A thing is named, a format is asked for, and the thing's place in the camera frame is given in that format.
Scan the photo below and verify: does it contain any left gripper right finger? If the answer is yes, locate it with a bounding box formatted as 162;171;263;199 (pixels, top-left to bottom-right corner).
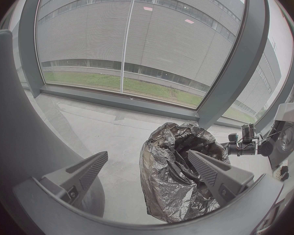
187;150;254;205

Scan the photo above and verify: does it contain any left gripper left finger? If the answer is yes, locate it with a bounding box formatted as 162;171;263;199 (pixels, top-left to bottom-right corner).
39;151;109;205

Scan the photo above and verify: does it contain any black plastic bag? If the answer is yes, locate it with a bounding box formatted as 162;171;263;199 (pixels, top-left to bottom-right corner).
139;122;232;224

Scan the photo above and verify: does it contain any window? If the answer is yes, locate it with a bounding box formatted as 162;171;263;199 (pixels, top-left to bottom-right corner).
8;0;294;134

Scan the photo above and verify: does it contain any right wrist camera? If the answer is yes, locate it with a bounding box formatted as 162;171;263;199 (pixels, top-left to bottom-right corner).
227;132;239;144

